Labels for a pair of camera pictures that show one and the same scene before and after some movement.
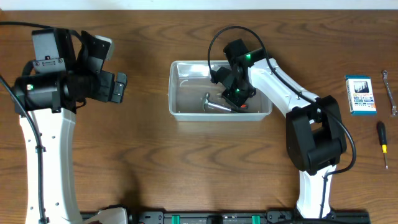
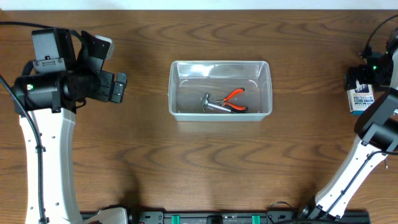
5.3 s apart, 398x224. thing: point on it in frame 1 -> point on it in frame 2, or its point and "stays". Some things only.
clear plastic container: [189, 81] stays
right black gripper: [227, 95] -> [364, 69]
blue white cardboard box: [360, 94] stays
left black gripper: [106, 86] stays
